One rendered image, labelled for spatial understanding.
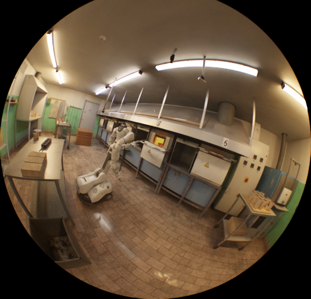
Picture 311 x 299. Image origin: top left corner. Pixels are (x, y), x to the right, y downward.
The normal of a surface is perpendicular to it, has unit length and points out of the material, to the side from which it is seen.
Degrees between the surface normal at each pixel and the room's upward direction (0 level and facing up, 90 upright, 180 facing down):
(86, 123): 90
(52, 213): 0
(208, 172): 90
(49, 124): 90
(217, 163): 90
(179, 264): 0
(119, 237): 0
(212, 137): 80
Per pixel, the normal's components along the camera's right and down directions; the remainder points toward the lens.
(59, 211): 0.29, -0.95
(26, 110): 0.76, 0.30
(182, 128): -0.52, -0.25
